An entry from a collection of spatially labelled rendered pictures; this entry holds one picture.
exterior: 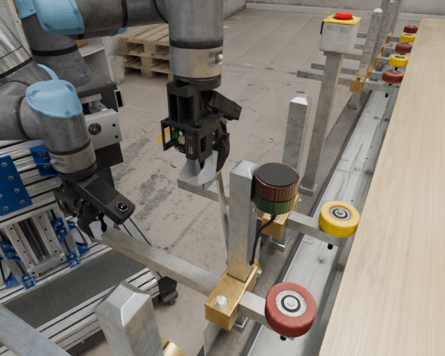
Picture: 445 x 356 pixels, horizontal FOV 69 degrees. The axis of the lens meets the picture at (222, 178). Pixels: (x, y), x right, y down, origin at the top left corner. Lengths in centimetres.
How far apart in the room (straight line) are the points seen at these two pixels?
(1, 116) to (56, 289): 104
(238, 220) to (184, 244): 135
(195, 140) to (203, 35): 14
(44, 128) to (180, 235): 139
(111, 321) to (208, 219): 169
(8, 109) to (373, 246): 68
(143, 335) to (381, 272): 44
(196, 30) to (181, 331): 132
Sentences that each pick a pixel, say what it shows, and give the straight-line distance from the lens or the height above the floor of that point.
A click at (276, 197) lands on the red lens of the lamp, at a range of 44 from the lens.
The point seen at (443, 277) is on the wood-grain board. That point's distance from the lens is 70.
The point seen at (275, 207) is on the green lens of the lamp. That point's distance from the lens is 45.
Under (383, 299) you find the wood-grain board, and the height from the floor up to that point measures 90.
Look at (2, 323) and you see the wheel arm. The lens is 56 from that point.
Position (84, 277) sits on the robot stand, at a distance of 156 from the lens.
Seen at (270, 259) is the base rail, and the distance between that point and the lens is 88.
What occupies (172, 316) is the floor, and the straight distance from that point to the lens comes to 160.
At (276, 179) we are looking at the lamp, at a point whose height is 111.
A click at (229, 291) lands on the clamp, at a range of 61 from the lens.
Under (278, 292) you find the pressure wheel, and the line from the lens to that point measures 57.
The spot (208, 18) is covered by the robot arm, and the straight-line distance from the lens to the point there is 45.
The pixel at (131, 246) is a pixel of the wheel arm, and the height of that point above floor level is 86.
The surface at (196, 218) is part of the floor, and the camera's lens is 198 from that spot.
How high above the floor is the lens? 137
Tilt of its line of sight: 37 degrees down
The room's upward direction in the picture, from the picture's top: straight up
